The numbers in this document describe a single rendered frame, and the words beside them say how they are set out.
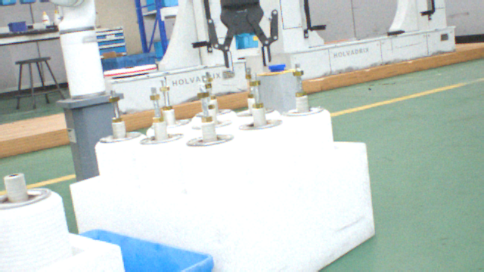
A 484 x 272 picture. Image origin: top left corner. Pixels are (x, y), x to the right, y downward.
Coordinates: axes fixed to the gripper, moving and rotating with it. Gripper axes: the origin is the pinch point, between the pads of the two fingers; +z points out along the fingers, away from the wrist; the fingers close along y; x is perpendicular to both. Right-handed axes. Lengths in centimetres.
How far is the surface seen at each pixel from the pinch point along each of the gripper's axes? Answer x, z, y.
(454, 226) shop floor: 13.5, 35.2, -32.8
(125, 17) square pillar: -645, -49, 52
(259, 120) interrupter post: 17.6, 9.1, 1.9
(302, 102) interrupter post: 10.2, 8.1, -7.4
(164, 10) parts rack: -501, -41, 6
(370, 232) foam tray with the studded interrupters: 11.4, 34.1, -16.9
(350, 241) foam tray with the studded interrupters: 15.5, 33.5, -11.8
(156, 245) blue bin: 28.4, 23.6, 21.3
